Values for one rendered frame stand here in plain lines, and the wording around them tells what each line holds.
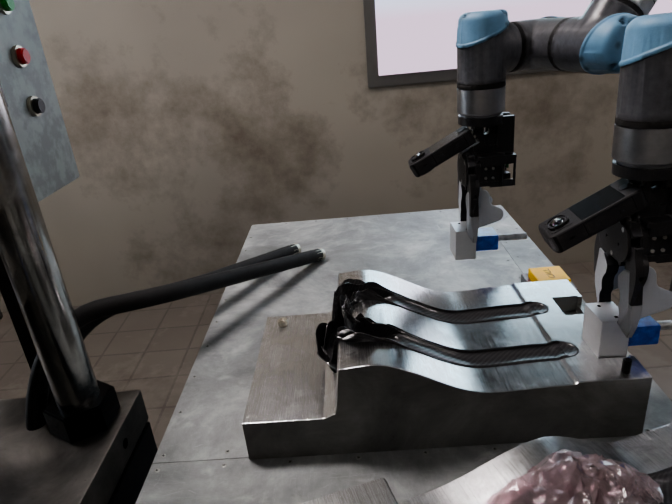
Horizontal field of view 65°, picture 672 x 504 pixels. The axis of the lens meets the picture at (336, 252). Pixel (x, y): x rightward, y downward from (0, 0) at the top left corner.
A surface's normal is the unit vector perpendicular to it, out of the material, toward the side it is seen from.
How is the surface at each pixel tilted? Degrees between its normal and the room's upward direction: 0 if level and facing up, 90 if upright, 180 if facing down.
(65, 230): 90
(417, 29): 90
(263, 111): 90
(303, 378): 0
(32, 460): 0
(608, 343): 89
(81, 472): 0
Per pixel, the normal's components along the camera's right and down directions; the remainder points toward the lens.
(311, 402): -0.09, -0.91
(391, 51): 0.02, 0.40
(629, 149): -0.85, 0.28
